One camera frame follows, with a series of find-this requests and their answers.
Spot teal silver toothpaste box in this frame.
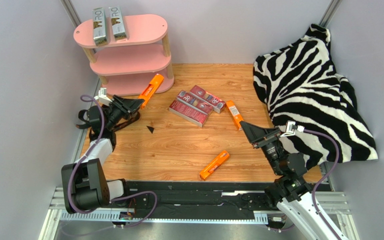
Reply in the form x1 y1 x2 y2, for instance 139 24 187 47
92 7 108 47

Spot red toothpaste box back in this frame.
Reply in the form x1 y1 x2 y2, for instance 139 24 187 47
189 85 226 114

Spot black orange strap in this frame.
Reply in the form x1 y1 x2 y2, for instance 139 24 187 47
75 101 142 134

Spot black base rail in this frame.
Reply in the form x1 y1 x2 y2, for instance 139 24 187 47
50 180 280 225

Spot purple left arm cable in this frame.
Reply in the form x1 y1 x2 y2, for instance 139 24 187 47
66 94 158 231

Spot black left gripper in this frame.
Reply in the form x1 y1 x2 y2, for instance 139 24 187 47
104 95 144 131

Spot orange toothpaste box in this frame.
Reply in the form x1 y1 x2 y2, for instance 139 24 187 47
138 73 165 102
226 100 244 131

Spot pink three-tier shelf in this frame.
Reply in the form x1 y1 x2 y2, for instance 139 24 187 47
73 14 175 96

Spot orange toothpaste box diagonal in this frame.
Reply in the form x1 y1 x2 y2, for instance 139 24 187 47
199 150 230 181

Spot red toothpaste box middle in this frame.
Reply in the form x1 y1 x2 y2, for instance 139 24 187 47
176 90 213 115

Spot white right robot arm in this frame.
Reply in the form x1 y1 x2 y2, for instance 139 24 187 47
240 121 347 240

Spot zebra print cloth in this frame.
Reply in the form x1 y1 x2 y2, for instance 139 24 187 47
253 24 379 169

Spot red toothpaste box front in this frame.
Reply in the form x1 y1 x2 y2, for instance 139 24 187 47
168 100 209 128

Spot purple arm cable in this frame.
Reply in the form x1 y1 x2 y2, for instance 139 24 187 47
66 94 158 231
301 129 343 240

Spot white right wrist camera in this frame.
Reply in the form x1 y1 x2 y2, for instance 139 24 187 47
280 120 305 137

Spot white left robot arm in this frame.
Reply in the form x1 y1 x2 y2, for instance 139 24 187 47
61 94 145 214

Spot red toothpaste box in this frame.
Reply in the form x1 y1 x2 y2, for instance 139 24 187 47
189 85 226 114
176 90 213 115
168 100 209 128

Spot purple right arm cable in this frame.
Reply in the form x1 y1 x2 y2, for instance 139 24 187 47
301 129 343 240

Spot small black triangle piece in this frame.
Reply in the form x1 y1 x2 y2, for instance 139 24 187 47
147 126 155 134

